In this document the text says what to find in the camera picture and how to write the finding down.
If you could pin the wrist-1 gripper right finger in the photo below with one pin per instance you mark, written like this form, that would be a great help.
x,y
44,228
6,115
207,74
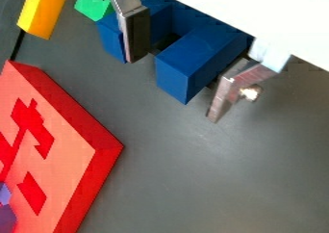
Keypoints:
x,y
238,83

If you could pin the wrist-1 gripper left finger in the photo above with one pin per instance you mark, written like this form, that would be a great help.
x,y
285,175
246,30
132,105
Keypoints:
x,y
132,16

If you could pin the blue U-shaped block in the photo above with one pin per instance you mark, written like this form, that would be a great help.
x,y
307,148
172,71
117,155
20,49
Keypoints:
x,y
188,63

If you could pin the green zigzag block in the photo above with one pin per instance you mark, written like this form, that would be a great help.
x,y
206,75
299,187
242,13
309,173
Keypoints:
x,y
95,9

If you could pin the yellow long block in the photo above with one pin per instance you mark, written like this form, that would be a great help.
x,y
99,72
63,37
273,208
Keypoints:
x,y
39,16

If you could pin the red puzzle base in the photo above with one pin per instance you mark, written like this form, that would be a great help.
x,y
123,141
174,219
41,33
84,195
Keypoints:
x,y
56,152

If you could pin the purple U-shaped block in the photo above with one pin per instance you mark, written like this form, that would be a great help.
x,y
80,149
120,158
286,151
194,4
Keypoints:
x,y
6,214

